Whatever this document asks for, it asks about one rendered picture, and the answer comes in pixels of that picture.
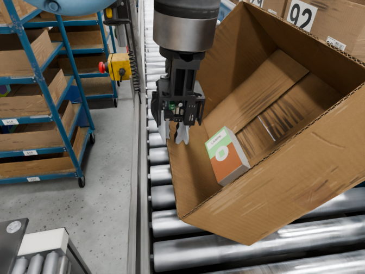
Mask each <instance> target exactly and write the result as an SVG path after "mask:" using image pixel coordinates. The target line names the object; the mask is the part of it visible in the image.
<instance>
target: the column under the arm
mask: <svg viewBox="0 0 365 274"><path fill-rule="evenodd" d="M28 222H29V219H28V218H27V217H26V218H21V219H15V220H9V221H2V222H0V274H11V273H12V270H13V268H14V265H15V261H16V258H17V255H18V252H19V250H20V247H21V243H22V240H23V237H24V234H25V232H26V229H27V225H28Z"/></svg>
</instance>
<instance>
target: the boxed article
mask: <svg viewBox="0 0 365 274"><path fill-rule="evenodd" d="M205 146H206V149H207V152H208V155H209V158H210V161H211V164H212V167H213V170H214V173H215V176H216V179H217V182H218V184H220V185H222V186H226V185H227V184H229V183H230V182H232V181H233V180H234V179H235V178H237V177H238V176H240V175H241V174H242V173H244V172H245V171H246V170H248V169H249V168H250V165H249V163H248V159H247V158H246V156H245V154H244V152H243V150H242V148H241V146H240V144H239V142H238V140H237V138H236V136H235V135H234V134H233V131H231V130H230V129H229V128H227V127H226V126H224V127H223V128H222V129H221V130H219V131H218V132H217V133H216V134H215V135H214V136H213V137H211V138H210V139H209V140H208V141H207V142H206V143H205Z"/></svg>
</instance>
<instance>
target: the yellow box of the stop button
mask: <svg viewBox="0 0 365 274"><path fill-rule="evenodd" d="M129 63H130V60H129V56H128V53H116V54H111V55H109V57H108V62H107V63H105V71H106V73H110V78H111V80H120V82H122V80H130V79H129V76H130V75H131V77H132V73H131V68H130V64H129Z"/></svg>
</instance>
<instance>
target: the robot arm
mask: <svg viewBox="0 0 365 274"><path fill-rule="evenodd" d="M23 1H25V2H27V3H28V4H30V5H32V6H34V7H37V8H39V9H41V10H44V11H47V12H49V13H53V14H57V15H63V16H85V15H90V14H94V13H97V12H99V11H101V10H103V9H105V8H107V7H108V6H110V5H111V4H113V3H114V2H116V1H117V0H23ZM220 3H221V0H154V8H153V41H154V42H155V43H156V44H157V45H159V53H160V55H161V56H163V57H164V58H166V61H165V72H166V73H167V74H166V75H165V76H161V75H160V79H158V80H157V81H156V82H155V85H156V86H157V88H156V91H152V99H151V102H150V110H151V114H152V116H153V118H154V120H155V122H156V125H157V129H158V131H159V134H160V136H161V138H162V140H163V144H164V145H165V144H166V145H167V143H166V139H167V138H168V139H171V138H170V134H169V133H170V131H171V130H170V126H169V123H170V122H171V121H174V122H178V123H177V125H176V129H177V130H176V132H175V134H174V142H175V143H176V144H180V143H181V142H182V140H183V141H184V143H185V144H186V145H187V144H188V140H189V136H188V131H189V129H190V127H191V126H194V124H195V121H198V124H199V126H201V123H202V117H203V111H204V105H205V100H206V98H205V96H204V93H203V91H202V89H201V86H200V84H199V81H198V80H196V73H197V70H199V68H200V61H201V60H203V59H204V58H205V53H206V51H207V50H208V49H210V48H211V47H212V46H213V41H214V37H215V30H216V28H218V27H219V26H220V21H219V20H217V19H218V13H219V7H220ZM201 104H202V109H201V113H200V107H201ZM199 113H200V114H199Z"/></svg>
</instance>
